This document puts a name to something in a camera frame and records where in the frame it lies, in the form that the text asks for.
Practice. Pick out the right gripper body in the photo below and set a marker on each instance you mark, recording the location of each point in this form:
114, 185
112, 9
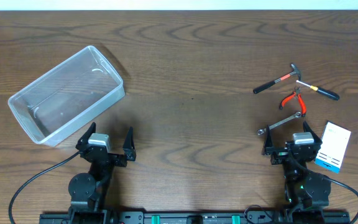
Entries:
280, 155

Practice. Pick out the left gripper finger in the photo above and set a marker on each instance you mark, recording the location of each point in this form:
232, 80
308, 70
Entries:
128, 145
84, 139

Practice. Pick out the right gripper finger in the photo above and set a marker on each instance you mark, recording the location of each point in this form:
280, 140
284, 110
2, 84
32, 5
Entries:
316, 139
268, 143

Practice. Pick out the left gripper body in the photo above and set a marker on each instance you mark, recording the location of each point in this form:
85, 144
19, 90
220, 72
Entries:
112, 157

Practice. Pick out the white blue card package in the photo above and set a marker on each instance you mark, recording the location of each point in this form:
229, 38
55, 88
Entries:
331, 154

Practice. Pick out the silver combination wrench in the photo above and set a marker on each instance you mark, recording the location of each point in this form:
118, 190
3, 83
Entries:
279, 123

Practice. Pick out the clear plastic container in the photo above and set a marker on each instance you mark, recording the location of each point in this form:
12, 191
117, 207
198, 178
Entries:
67, 97

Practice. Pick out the screwdriver black yellow handle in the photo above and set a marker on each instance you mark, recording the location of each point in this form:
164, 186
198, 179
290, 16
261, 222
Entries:
328, 93

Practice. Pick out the red handled pliers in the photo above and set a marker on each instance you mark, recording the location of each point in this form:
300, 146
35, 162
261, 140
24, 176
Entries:
295, 94

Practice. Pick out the small hammer black handle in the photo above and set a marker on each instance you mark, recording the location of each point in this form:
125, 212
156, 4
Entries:
295, 72

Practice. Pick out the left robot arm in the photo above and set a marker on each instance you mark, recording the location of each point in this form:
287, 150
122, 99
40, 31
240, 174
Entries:
88, 190

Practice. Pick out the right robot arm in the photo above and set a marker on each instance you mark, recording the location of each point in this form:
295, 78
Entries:
306, 192

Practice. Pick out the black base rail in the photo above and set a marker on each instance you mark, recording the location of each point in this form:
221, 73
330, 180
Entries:
251, 216

